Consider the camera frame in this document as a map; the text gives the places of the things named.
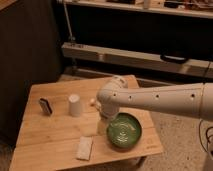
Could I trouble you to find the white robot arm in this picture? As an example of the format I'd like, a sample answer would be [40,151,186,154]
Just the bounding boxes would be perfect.
[96,76,213,134]

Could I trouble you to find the green ceramic bowl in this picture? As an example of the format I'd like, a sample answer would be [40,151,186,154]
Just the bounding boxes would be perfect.
[106,112,142,149]

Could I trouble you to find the black floor cables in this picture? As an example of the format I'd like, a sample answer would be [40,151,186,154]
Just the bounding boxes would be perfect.
[198,119,213,158]

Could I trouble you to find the metal stand pole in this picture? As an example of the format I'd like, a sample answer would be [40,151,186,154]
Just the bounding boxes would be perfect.
[62,0,76,46]

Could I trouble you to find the wooden shelf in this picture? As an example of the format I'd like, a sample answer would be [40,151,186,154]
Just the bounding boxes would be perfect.
[56,0,213,19]

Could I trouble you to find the black case handle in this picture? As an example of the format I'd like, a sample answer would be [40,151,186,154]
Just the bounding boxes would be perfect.
[160,54,189,64]

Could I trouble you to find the black eraser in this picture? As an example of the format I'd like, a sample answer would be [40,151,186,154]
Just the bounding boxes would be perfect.
[39,98,52,115]

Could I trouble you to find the white ceramic cup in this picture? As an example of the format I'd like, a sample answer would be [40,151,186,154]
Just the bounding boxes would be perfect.
[68,94,82,117]

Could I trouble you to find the long grey case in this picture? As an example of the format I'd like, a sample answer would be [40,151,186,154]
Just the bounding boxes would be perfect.
[61,42,213,79]

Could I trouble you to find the white sponge block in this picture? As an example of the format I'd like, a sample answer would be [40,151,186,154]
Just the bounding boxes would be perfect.
[76,136,93,160]

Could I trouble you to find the wooden table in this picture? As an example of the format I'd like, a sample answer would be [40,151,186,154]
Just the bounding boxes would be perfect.
[9,78,163,171]

